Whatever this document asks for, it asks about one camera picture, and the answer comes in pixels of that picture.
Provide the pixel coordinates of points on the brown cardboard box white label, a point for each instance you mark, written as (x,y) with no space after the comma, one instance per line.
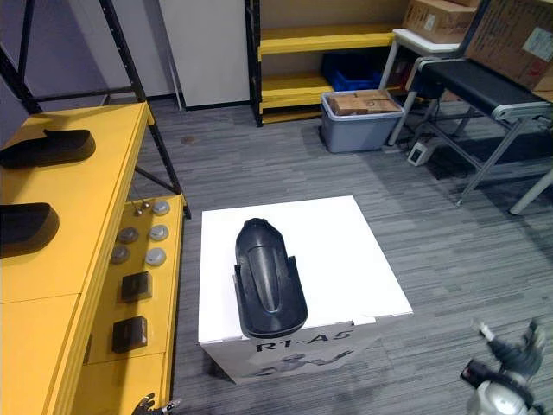
(440,19)

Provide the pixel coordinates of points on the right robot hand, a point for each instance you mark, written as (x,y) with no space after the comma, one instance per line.
(516,352)

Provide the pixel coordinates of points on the yellow shelf rack black frame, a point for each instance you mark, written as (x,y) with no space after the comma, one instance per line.
(65,194)

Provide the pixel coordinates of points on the white metal table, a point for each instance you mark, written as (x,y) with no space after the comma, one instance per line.
(425,41)

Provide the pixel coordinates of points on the grey plastic tote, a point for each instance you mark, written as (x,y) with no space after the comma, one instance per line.
(358,132)

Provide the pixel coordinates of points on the black belt conveyor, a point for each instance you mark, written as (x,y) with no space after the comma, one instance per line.
(479,88)

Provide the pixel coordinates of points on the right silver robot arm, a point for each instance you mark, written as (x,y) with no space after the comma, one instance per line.
(501,395)

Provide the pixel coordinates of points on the white board panel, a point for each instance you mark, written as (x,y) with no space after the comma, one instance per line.
(207,47)

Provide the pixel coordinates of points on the round grey metal disc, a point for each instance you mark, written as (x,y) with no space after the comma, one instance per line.
(127,235)
(158,233)
(119,254)
(160,208)
(155,257)

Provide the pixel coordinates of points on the black plastic housing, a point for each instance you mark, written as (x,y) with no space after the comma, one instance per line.
(268,281)
(52,149)
(26,227)

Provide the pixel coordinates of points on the brown cardboard box in tote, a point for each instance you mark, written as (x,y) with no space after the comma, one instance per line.
(345,105)
(378,101)

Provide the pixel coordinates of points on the yellow shelf rack black post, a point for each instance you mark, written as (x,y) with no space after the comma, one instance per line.
(302,41)

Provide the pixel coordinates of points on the large brown cardboard box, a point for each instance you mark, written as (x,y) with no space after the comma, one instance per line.
(510,39)

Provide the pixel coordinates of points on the dark square block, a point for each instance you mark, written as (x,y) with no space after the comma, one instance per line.
(129,333)
(136,286)

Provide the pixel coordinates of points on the white power box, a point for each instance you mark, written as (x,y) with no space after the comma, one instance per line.
(417,153)

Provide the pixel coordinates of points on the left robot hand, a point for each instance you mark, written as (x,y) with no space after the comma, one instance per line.
(149,405)

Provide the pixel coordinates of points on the thin white pole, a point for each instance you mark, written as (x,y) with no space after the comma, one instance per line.
(177,88)

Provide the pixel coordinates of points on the blue plastic bin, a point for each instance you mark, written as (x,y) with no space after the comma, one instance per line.
(350,73)

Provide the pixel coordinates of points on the white cardboard box R1-A5 print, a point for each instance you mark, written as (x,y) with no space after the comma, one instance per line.
(341,268)

